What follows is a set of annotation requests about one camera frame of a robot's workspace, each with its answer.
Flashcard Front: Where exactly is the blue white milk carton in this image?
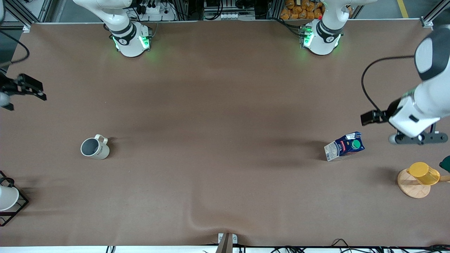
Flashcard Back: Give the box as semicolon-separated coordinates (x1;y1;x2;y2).
324;132;365;162

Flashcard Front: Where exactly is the beige ceramic mug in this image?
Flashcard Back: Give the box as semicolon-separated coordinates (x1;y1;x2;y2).
81;134;110;160

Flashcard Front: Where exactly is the yellow plastic cup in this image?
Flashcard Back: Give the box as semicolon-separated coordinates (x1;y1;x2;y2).
407;162;441;186

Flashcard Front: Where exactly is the round wooden stand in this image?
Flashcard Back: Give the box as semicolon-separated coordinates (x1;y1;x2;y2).
398;169;450;199

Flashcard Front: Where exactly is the orange snack bag pile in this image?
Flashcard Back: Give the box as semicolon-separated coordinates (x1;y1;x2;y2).
280;0;324;20

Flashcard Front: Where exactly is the white power strip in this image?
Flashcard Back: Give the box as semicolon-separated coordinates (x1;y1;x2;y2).
138;0;177;21

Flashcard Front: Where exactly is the brown table cover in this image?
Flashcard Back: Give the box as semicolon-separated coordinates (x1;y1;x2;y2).
0;19;450;247

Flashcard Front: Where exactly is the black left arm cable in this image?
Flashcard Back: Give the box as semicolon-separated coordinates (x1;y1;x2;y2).
361;55;416;113

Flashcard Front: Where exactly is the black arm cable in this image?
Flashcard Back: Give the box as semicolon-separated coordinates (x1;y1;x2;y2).
0;30;30;66
361;55;416;113

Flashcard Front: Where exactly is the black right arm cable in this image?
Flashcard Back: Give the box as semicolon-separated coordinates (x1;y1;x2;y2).
0;30;30;66

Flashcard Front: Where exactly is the aluminium frame post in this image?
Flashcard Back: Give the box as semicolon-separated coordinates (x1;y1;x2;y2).
420;0;450;28
5;0;53;33

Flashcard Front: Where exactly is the black wire rack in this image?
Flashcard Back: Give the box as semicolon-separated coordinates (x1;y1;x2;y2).
0;171;29;227

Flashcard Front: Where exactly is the grey metal table bracket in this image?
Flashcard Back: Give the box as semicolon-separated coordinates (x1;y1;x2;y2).
216;233;238;253

